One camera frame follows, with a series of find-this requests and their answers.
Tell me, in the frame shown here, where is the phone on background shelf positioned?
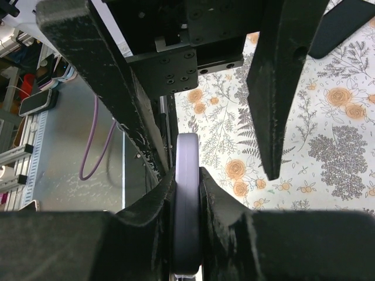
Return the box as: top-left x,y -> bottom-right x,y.
19,89 -> 59,117

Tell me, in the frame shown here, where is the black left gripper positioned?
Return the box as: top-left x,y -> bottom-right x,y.
36,1 -> 264,179

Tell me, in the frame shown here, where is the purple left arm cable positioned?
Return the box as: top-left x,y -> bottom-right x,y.
79,95 -> 118,181

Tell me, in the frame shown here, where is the lilac phone case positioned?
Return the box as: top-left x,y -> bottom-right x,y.
172,133 -> 202,276

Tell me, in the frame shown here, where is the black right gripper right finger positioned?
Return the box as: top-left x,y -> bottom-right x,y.
199,168 -> 374,280

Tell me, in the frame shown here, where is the floral tablecloth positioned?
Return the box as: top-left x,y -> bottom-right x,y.
174,0 -> 375,212

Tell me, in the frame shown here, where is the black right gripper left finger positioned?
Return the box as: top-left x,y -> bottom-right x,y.
1,170 -> 176,280

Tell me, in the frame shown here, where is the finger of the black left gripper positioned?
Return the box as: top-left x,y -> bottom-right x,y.
247,0 -> 328,180

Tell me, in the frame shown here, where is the black phone on table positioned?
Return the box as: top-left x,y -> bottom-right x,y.
308,0 -> 374,59

